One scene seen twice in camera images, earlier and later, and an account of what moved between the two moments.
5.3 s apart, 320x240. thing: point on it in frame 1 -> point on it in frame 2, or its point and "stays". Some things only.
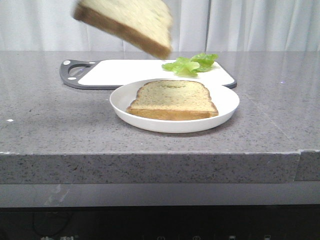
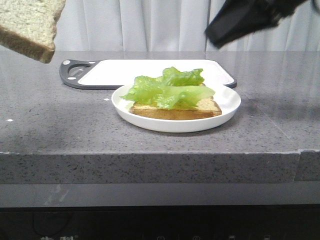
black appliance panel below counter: [223, 222] stays
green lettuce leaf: [184, 67] -> [174, 89]
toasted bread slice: [146, 25] -> [28, 27]
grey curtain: [198, 25] stays
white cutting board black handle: [106, 74] stays
